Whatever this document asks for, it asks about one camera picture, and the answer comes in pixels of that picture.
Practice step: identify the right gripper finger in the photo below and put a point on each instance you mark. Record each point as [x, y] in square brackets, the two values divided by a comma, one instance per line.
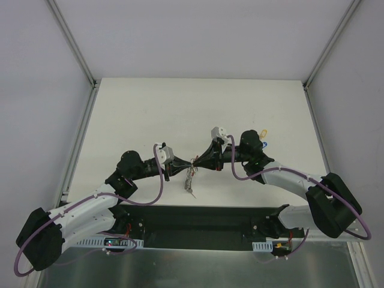
[205, 163]
[211, 152]

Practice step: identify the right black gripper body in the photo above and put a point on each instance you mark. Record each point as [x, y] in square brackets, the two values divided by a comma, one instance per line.
[218, 155]

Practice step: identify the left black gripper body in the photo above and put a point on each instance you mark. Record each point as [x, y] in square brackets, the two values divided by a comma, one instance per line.
[167, 170]

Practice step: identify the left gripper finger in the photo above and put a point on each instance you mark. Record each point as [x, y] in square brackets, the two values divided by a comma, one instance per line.
[175, 170]
[178, 162]

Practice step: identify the red handled metal keyring holder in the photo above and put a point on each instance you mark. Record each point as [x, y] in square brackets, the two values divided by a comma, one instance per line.
[191, 171]

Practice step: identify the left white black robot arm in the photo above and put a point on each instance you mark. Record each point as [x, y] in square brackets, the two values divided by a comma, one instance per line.
[47, 234]

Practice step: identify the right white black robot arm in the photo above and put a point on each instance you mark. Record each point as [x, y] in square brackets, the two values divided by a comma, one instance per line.
[331, 207]

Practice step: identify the yellow tagged key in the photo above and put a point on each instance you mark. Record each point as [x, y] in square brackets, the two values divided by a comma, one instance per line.
[263, 133]

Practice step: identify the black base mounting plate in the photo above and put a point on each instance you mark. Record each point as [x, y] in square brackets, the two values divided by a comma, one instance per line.
[200, 228]

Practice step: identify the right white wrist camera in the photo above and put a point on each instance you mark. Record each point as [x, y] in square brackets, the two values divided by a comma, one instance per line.
[219, 133]

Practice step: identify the right white cable duct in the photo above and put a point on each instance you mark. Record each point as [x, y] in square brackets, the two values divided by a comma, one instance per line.
[265, 247]

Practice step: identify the white cable duct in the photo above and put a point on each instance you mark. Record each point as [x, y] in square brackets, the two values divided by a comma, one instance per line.
[265, 247]
[108, 242]

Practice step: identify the left white cable duct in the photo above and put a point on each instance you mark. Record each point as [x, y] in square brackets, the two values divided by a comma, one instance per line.
[108, 242]

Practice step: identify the left aluminium frame post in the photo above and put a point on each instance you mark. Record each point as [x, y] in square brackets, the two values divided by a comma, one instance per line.
[71, 41]

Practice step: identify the aluminium frame post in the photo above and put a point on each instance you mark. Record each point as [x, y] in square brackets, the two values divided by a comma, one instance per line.
[335, 36]
[71, 41]

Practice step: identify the right aluminium frame post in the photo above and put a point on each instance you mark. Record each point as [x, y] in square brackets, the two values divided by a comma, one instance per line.
[335, 36]

